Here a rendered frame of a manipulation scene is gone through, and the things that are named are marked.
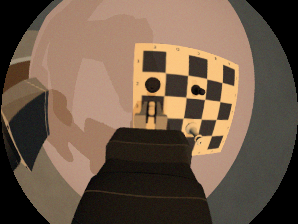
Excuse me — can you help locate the white queen chess piece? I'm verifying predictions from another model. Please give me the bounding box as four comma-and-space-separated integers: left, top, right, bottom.
185, 122, 205, 146

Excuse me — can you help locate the black chess queen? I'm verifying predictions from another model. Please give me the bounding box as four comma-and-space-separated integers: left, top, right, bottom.
145, 77, 161, 93

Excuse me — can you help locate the tan and dark brown chessboard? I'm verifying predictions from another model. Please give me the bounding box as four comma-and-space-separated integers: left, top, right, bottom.
133, 43, 239, 155

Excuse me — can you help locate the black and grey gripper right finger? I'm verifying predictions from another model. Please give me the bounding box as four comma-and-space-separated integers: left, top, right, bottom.
154, 102, 168, 130

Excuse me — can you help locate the white pawn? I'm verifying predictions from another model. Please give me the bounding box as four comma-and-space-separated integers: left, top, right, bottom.
149, 102, 155, 116

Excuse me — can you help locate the black pawn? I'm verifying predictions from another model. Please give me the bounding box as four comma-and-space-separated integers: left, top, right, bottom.
191, 85, 206, 96

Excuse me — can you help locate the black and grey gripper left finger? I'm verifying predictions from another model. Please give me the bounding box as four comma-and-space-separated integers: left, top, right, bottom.
134, 101, 149, 129

